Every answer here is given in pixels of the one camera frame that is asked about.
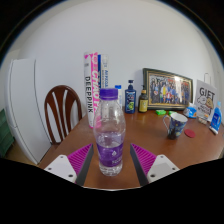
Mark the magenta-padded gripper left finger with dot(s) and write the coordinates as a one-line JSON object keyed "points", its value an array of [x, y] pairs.
{"points": [[78, 159]]}

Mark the dark bottle with yellow label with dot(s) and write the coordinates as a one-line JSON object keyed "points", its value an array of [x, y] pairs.
{"points": [[143, 103]]}

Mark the flat round red coaster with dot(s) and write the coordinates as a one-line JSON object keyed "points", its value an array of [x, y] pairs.
{"points": [[190, 133]]}

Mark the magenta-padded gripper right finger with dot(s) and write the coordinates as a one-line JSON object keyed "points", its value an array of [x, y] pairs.
{"points": [[145, 159]]}

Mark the blue patterned white mug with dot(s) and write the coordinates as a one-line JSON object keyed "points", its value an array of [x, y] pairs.
{"points": [[176, 126]]}

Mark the brown wooden chair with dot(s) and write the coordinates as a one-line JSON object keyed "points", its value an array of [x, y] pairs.
{"points": [[63, 96]]}

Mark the white paper gift bag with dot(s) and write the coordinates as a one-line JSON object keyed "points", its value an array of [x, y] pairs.
{"points": [[206, 100]]}

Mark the dark blue pump bottle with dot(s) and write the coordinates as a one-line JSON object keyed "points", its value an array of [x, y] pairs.
{"points": [[130, 100]]}

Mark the white bottle with blue cap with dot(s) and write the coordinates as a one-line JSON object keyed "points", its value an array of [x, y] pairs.
{"points": [[119, 96]]}

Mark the small beige snack packet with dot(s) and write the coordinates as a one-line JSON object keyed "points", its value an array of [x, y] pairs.
{"points": [[202, 120]]}

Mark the framed group photo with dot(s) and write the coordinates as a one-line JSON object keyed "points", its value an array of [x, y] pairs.
{"points": [[168, 89]]}

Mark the clear purple-capped water bottle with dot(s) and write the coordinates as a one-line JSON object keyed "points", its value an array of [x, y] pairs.
{"points": [[110, 133]]}

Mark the blue detergent bottle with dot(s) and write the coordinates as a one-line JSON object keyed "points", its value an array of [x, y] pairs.
{"points": [[216, 118]]}

